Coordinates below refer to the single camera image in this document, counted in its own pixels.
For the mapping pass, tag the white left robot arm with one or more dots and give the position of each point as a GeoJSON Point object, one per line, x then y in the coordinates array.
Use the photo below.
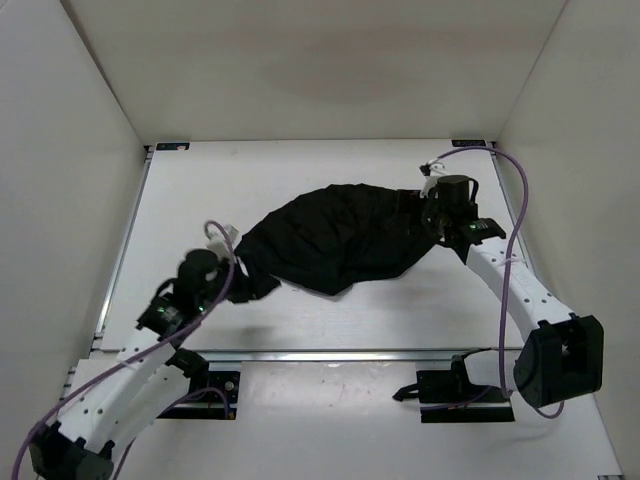
{"type": "Point", "coordinates": [81, 436]}

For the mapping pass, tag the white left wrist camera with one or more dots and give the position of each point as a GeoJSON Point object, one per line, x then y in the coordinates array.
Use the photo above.
{"type": "Point", "coordinates": [219, 244]}

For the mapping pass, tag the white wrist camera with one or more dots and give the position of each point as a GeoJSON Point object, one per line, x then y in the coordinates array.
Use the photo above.
{"type": "Point", "coordinates": [432, 171]}
{"type": "Point", "coordinates": [219, 244]}

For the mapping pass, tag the blue corner label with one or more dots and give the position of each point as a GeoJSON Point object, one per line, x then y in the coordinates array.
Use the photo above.
{"type": "Point", "coordinates": [464, 143]}
{"type": "Point", "coordinates": [172, 146]}

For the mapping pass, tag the blue right corner label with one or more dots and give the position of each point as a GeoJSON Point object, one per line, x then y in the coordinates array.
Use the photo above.
{"type": "Point", "coordinates": [464, 143]}

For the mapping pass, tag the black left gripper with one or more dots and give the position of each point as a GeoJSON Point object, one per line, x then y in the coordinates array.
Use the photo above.
{"type": "Point", "coordinates": [224, 262]}

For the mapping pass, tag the black pleated skirt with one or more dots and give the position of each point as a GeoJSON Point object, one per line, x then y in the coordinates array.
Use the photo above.
{"type": "Point", "coordinates": [327, 240]}

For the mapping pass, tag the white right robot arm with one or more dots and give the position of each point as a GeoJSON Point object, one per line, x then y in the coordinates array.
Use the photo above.
{"type": "Point", "coordinates": [563, 353]}

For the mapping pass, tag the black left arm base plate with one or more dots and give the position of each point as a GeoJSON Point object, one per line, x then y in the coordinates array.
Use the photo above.
{"type": "Point", "coordinates": [211, 396]}

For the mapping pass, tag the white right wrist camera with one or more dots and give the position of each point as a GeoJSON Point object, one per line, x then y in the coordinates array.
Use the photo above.
{"type": "Point", "coordinates": [432, 171]}

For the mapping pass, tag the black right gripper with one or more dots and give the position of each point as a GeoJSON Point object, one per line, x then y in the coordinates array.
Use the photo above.
{"type": "Point", "coordinates": [432, 198]}

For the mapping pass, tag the blue left corner label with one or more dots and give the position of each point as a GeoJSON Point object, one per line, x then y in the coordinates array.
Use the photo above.
{"type": "Point", "coordinates": [172, 146]}

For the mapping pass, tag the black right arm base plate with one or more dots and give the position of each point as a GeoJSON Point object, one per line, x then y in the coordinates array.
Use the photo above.
{"type": "Point", "coordinates": [446, 399]}

